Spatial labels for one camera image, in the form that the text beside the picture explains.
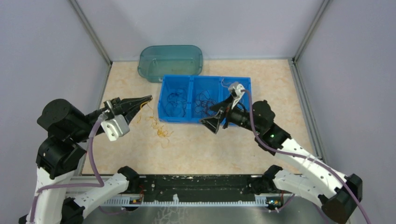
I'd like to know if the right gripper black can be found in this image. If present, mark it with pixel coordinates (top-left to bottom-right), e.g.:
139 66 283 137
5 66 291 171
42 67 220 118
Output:
199 93 262 133

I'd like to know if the brown cable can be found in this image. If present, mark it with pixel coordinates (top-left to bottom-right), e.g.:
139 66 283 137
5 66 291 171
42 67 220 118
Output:
194 89 214 104
194 98 217 119

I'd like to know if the cable bundle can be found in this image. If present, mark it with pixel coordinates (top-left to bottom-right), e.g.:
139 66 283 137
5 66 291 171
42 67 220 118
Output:
145 103 174 147

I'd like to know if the dark blue cable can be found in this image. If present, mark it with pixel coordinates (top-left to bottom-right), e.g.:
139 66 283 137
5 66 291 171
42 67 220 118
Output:
166 88 188 104

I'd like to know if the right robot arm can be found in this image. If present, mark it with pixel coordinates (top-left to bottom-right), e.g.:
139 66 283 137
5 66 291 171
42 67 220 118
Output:
200 96 366 224

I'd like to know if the blue three-compartment bin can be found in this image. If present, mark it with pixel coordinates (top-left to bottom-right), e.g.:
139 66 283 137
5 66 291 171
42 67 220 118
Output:
157 75 252 124

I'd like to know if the teal transparent plastic tub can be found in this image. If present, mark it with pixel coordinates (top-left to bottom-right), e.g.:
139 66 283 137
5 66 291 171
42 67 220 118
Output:
137 45 204 83

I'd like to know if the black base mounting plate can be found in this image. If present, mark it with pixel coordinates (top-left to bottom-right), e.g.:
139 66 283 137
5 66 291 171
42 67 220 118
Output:
125 175 281 203

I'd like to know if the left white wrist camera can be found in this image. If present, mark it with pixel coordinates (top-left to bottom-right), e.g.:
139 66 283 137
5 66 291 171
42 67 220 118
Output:
101 115 130 141

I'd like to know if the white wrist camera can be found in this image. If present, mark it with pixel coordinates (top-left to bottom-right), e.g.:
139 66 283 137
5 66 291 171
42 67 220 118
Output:
228 82 245 109
101 115 130 141

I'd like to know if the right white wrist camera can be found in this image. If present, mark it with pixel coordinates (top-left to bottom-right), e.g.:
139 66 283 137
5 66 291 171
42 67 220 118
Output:
228 82 245 109

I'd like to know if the aluminium frame rail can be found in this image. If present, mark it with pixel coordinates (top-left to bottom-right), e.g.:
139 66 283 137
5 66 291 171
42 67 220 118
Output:
64 175 345 196

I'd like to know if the white cable duct strip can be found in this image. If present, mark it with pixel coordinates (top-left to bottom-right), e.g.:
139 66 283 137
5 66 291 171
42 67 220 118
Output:
101 195 269 208

